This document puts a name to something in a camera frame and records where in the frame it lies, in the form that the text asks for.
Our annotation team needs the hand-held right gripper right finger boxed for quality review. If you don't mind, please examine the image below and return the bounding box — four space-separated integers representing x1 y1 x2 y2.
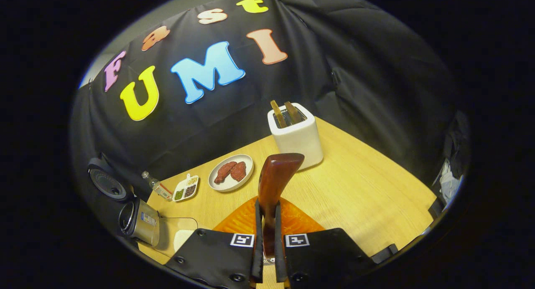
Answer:
274 196 377 289

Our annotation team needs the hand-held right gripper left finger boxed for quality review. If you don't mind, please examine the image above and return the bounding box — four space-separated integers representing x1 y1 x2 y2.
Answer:
164 196 265 289

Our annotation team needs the brown wooden spoon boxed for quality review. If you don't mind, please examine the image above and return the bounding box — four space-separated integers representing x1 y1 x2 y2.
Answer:
257 153 305 258

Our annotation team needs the dark grey rice cooker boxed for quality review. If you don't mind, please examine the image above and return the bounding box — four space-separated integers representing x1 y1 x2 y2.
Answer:
87 155 161 248

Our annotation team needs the white round plate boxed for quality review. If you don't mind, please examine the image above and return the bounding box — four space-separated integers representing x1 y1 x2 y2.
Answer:
208 154 254 192

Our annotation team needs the red meat piece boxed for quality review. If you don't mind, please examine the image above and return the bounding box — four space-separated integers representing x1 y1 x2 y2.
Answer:
230 161 247 182
214 161 237 184

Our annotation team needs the white divided bean dish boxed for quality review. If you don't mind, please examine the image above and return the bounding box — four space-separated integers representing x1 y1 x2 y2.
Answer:
172 174 199 202

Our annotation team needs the white toaster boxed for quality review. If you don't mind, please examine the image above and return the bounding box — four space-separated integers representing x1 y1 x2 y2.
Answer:
267 102 324 171

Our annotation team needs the small clear glass bottle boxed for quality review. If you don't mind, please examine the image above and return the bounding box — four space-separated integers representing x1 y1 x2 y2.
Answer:
141 171 173 201

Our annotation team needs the brown toast slice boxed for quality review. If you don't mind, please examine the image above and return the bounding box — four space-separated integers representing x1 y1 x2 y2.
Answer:
284 101 304 124
270 100 288 129

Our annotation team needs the white crumpled cloth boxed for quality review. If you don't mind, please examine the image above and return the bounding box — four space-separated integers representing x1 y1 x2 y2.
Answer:
439 161 463 202

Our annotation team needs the black backdrop cloth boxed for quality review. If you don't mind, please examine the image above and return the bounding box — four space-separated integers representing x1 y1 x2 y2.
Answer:
69 0 471 208

